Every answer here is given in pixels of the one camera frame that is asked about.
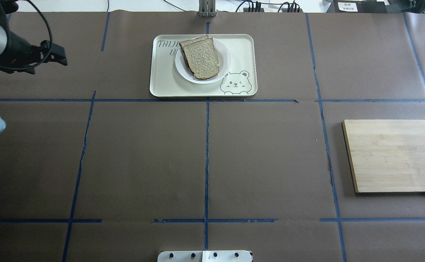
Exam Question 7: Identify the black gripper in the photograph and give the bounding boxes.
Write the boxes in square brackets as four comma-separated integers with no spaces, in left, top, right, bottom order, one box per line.
[1,32,68,75]

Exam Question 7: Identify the plain bread slice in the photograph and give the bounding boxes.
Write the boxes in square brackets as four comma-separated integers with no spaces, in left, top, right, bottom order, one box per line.
[184,37,220,80]

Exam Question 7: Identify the white round plate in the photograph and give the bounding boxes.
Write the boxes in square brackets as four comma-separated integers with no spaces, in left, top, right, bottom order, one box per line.
[174,36,231,84]

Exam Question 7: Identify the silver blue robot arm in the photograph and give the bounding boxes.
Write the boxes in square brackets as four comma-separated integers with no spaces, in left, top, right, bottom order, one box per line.
[0,16,68,134]

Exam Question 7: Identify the bread slice under egg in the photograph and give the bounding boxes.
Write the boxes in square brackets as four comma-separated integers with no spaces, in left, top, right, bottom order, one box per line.
[179,35,209,70]

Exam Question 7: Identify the white bear tray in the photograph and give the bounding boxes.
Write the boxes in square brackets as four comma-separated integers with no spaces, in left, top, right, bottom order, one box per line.
[149,34,257,98]

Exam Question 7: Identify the white pillar with base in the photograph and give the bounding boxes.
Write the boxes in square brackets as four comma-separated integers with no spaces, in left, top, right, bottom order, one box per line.
[157,250,253,262]

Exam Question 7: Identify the black box with label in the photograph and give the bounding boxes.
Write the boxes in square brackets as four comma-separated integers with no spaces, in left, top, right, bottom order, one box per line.
[327,0,387,13]

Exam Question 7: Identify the wooden cutting board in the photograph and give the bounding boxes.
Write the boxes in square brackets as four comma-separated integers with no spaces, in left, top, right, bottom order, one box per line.
[342,119,425,193]

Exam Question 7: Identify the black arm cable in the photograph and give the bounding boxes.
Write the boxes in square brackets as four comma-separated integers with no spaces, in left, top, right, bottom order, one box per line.
[0,0,53,72]

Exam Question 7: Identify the aluminium frame post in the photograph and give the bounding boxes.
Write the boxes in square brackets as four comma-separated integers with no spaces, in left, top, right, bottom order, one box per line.
[198,0,217,17]

